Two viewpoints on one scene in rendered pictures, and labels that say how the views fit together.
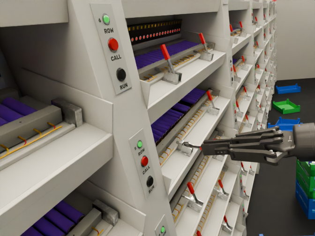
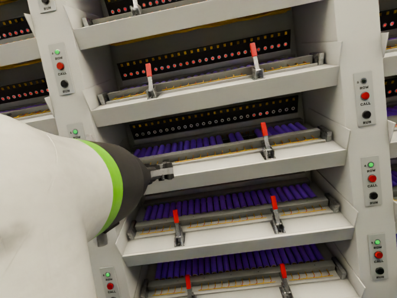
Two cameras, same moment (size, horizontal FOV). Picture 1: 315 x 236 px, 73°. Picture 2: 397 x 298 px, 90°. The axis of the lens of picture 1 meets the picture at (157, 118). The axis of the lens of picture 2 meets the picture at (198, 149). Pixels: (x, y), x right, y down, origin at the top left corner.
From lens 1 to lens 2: 0.68 m
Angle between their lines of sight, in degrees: 60
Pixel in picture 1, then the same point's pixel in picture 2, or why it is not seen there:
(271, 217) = not seen: outside the picture
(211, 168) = (249, 229)
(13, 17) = (19, 58)
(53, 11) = (35, 53)
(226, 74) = (341, 104)
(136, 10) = (98, 41)
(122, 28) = (71, 55)
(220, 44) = (331, 53)
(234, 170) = (356, 287)
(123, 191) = not seen: hidden behind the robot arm
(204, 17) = (316, 15)
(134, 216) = not seen: hidden behind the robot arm
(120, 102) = (62, 100)
